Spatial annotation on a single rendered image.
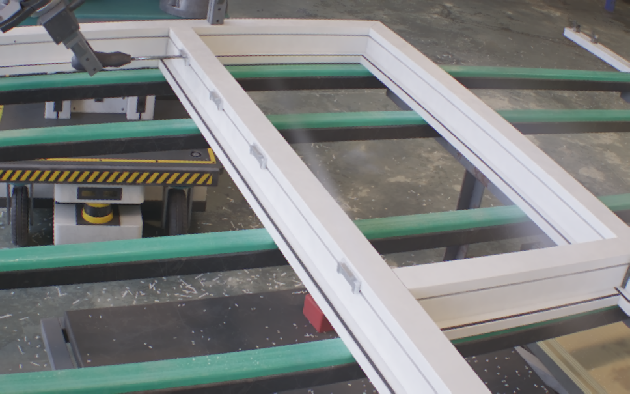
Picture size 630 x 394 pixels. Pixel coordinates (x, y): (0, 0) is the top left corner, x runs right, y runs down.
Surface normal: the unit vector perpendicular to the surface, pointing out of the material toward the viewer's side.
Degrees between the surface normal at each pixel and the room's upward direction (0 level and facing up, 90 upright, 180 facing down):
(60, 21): 91
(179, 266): 90
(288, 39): 90
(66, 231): 90
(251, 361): 0
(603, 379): 0
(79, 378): 0
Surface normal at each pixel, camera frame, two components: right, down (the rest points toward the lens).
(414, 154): 0.15, -0.87
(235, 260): 0.38, 0.49
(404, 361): -0.92, 0.07
